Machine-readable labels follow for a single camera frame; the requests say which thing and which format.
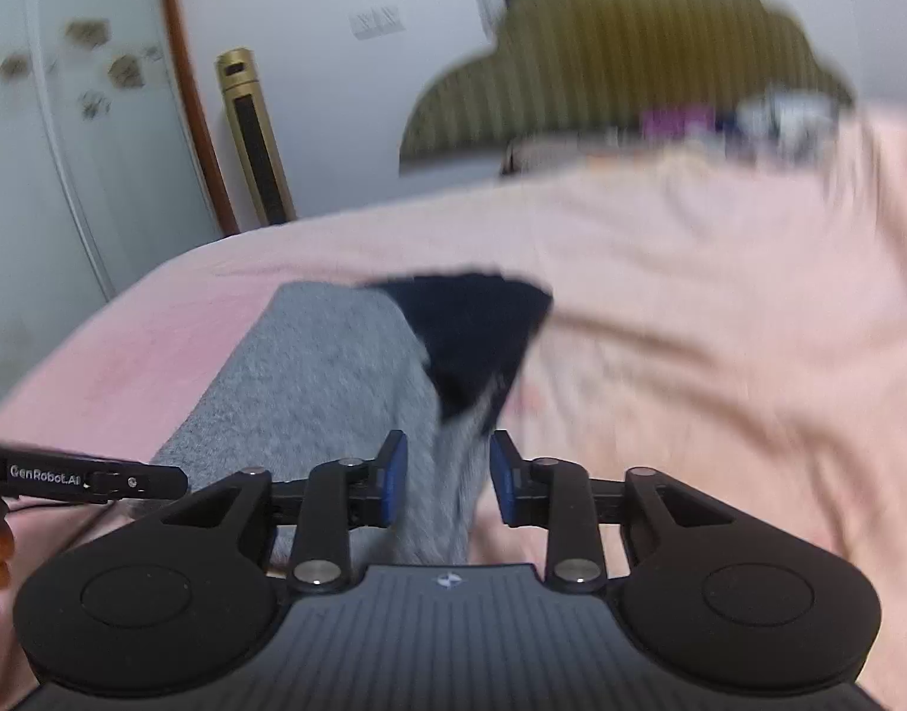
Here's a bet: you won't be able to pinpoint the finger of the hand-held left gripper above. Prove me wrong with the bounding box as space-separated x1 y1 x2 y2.
83 459 189 502

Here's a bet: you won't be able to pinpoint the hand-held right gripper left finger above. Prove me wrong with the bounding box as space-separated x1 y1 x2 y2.
161 430 408 595

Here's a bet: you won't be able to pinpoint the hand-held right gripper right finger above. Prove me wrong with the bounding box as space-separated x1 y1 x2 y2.
489 430 729 595

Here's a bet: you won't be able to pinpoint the navy and grey knit sweater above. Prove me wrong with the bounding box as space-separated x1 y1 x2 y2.
149 267 554 571

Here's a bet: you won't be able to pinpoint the pink bed sheet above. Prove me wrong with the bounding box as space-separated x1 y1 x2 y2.
0 107 907 711

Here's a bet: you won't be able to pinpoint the floral frosted glass door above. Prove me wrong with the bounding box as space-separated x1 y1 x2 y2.
0 0 225 416

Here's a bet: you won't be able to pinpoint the gold tower fan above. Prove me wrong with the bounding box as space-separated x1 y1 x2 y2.
215 48 298 227

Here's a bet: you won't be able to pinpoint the purple cloth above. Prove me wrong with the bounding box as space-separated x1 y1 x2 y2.
641 105 719 140

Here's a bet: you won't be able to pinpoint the olive padded headboard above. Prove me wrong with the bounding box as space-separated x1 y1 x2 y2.
398 0 858 179

